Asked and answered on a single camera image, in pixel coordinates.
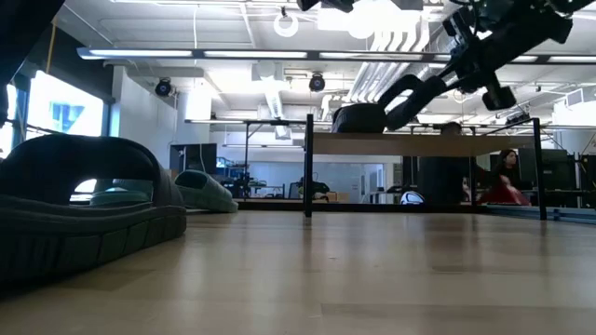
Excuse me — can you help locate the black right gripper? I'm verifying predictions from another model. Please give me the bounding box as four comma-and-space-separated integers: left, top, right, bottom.
435, 7, 536, 113

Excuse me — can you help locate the long ceiling light bar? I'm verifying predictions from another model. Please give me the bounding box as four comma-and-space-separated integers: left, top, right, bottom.
76, 46, 596, 65

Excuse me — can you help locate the black aluminium rail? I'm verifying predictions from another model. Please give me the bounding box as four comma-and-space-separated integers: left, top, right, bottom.
486, 203, 596, 226

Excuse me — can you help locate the wooden shelf with black frame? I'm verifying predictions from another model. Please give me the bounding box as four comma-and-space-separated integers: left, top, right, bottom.
303, 113, 549, 221

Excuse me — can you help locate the green rubber slide sandal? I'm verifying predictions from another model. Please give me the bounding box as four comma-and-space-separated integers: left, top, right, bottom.
88, 178, 156, 208
174, 168, 239, 214

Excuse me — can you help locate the large bright window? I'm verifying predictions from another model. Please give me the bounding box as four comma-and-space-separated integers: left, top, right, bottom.
25, 69, 106, 141

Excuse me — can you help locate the black and white football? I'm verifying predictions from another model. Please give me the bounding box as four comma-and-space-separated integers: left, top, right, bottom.
399, 189, 427, 207

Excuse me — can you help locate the white hanging ring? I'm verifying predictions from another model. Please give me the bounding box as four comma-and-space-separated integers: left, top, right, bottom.
273, 11, 300, 39

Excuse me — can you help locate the black monitor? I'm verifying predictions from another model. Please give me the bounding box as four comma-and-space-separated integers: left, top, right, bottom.
169, 142, 219, 177
517, 147, 578, 192

